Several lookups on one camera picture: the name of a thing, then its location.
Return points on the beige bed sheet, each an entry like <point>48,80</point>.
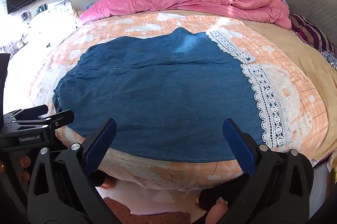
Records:
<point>297,55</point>

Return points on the black slipper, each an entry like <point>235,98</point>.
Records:
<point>213,195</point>
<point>101,178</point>

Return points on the maroon dotted floor mat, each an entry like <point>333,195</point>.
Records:
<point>147,214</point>

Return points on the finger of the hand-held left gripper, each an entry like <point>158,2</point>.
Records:
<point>59,118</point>
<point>29,112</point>

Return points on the blue denim pants lace trim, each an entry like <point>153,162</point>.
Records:
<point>163,97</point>

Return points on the wall socket with plugs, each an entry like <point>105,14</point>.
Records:
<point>25,16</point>

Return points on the white dresser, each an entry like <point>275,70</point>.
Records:
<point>58,9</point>

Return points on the person's left hand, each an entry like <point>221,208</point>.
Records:
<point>25,160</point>

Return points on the blue patterned pillow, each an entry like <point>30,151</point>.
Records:
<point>330,59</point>

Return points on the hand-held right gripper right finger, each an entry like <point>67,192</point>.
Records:
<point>237,145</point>

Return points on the purple striped pillow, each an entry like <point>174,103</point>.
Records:
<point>310,32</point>

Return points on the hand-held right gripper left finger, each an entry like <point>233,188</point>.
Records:
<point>101,139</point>

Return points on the orange checked fleece blanket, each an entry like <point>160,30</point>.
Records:
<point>302,108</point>

